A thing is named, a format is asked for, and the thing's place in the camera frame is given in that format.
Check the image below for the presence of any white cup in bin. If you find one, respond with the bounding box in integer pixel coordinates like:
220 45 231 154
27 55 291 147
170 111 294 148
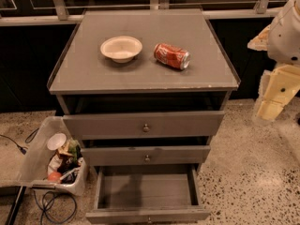
47 133 67 151

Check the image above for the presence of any grey middle drawer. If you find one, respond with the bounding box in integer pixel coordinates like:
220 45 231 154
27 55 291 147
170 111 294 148
82 145 210 166

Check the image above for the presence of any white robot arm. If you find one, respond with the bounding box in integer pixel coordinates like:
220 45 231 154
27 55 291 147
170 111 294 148
247 0 300 124

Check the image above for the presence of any grey top drawer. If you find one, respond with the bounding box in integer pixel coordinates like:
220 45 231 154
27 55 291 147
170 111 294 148
63 111 224 140

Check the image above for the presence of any grey drawer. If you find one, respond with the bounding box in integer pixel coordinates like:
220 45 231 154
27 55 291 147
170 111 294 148
82 145 210 166
86 164 209 225
63 111 224 140

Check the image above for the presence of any white bowl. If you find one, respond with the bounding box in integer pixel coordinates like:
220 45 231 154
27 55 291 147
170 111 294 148
99 36 143 64

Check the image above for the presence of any blue cable on floor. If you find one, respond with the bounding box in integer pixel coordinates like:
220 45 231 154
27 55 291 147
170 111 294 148
33 190 78 225

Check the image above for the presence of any grey bottom drawer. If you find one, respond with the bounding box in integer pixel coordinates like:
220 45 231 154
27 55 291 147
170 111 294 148
86 164 209 225

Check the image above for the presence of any grey drawer cabinet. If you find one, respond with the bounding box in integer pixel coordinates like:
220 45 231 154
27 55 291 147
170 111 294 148
46 8 242 173

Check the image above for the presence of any orange ball in bin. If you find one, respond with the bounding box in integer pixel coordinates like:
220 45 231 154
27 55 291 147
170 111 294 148
48 172 62 184

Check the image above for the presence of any metal railing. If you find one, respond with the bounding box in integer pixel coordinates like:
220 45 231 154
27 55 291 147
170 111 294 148
0 0 288 26

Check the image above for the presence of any black cable on floor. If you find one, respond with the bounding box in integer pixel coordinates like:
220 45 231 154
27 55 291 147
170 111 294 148
0 127 40 156

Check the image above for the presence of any clear plastic bin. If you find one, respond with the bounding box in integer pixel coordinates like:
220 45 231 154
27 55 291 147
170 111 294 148
0 116 88 196

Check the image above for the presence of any red soda can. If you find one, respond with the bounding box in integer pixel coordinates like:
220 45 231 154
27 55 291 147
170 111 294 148
154 43 190 70

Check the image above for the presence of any black bar on floor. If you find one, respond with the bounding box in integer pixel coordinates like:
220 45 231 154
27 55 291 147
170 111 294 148
5 186 26 225

